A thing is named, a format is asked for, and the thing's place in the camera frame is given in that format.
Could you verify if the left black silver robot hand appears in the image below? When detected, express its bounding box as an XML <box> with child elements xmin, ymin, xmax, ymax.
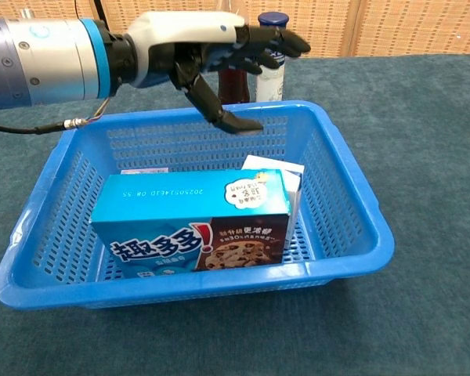
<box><xmin>125</xmin><ymin>10</ymin><xmax>311</xmax><ymax>136</ymax></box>

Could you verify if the white bottle with navy cap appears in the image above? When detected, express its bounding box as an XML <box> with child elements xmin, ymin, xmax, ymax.
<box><xmin>255</xmin><ymin>11</ymin><xmax>290</xmax><ymax>103</ymax></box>

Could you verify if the purple white milk carton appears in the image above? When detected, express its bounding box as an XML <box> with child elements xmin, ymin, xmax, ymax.
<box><xmin>120</xmin><ymin>167</ymin><xmax>169</xmax><ymax>175</ymax></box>

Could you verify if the blue cookie box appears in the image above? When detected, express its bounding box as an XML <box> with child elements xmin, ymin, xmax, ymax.
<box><xmin>90</xmin><ymin>168</ymin><xmax>293</xmax><ymax>280</ymax></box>

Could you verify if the white red milk carton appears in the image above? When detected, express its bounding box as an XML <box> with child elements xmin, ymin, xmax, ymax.
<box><xmin>240</xmin><ymin>154</ymin><xmax>306</xmax><ymax>254</ymax></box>

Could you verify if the cola bottle with red cap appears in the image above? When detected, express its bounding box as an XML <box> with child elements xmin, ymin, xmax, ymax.
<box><xmin>218</xmin><ymin>0</ymin><xmax>251</xmax><ymax>105</ymax></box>

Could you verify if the blue plastic mesh basket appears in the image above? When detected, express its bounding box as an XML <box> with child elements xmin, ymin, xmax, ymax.
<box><xmin>0</xmin><ymin>99</ymin><xmax>396</xmax><ymax>311</ymax></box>

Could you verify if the black stand pole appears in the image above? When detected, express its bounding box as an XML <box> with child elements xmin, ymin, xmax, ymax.
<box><xmin>92</xmin><ymin>0</ymin><xmax>111</xmax><ymax>25</ymax></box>

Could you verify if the bamboo folding screen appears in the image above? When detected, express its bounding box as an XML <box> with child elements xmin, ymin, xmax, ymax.
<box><xmin>0</xmin><ymin>0</ymin><xmax>470</xmax><ymax>70</ymax></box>

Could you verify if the teal table cloth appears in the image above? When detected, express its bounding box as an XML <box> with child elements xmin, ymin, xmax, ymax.
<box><xmin>0</xmin><ymin>53</ymin><xmax>470</xmax><ymax>376</ymax></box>

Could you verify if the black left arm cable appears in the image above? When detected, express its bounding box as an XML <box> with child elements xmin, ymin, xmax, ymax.
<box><xmin>0</xmin><ymin>96</ymin><xmax>113</xmax><ymax>135</ymax></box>

